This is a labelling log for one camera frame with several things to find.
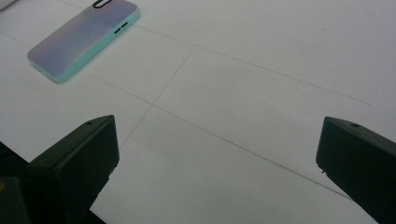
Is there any teal phone case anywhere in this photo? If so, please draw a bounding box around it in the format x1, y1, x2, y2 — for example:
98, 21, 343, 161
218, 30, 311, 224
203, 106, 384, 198
26, 0, 141, 84

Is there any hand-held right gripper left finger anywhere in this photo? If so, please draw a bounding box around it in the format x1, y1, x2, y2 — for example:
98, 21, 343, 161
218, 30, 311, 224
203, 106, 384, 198
27, 114, 120, 224

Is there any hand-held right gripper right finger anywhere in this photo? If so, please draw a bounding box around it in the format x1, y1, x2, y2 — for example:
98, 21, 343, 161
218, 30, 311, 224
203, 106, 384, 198
315, 116, 396, 224

